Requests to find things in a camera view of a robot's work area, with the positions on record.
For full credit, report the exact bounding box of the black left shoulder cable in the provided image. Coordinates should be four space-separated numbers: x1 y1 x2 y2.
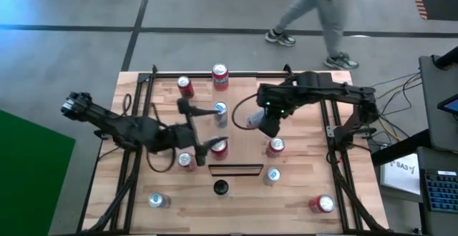
122 92 133 114

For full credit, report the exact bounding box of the black pole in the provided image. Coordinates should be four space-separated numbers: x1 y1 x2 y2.
431 45 458 69

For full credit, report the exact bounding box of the blue silver Red Bull can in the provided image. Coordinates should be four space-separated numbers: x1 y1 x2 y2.
147 192 172 209
263 167 282 187
213 101 230 129

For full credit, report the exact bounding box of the black desk edge bar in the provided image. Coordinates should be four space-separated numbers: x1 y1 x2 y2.
371 128 432 167

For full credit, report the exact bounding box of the red Fanta strawberry can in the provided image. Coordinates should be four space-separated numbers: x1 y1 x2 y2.
265 137 286 159
211 63 230 92

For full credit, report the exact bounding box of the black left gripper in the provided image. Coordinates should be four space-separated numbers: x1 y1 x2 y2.
162 97 230 167

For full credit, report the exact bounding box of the green floor mat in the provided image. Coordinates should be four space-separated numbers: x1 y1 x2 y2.
0 109 77 236

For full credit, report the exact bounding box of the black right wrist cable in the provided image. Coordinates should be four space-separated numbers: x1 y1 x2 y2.
231 93 259 130

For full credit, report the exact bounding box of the wooden shelf with black frame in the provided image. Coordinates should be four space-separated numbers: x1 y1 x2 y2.
208 75 265 177

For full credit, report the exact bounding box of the white SA3 paper sign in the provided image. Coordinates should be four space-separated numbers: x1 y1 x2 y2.
379 152 422 197

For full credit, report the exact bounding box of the backlit keyboard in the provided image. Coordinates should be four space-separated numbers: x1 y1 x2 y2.
421 169 458 215

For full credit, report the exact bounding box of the red soda can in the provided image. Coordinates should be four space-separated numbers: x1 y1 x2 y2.
308 194 336 215

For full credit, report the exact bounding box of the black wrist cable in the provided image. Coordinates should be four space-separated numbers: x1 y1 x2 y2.
231 93 259 130
145 144 177 174

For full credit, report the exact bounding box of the white Celsius Peach Vibe can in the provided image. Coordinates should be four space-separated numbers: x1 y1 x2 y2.
213 179 230 197
245 108 266 130

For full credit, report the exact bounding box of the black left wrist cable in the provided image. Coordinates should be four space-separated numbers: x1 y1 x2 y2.
145 144 177 174

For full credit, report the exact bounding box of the black aluminium table frame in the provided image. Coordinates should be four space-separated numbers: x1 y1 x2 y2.
84 72 386 234

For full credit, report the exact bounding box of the tablet screen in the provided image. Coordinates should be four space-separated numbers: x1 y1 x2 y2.
437 93 458 115

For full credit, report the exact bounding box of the grey side desk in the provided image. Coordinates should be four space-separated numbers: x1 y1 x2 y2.
416 145 458 236

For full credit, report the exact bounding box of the person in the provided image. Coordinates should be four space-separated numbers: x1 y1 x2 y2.
263 0 360 71

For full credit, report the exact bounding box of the grey rounded panel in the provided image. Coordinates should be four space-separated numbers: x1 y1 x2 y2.
418 54 458 152

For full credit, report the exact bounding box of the red Coca-Cola Star Wars can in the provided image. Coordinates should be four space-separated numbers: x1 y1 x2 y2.
177 152 198 173
177 75 195 100

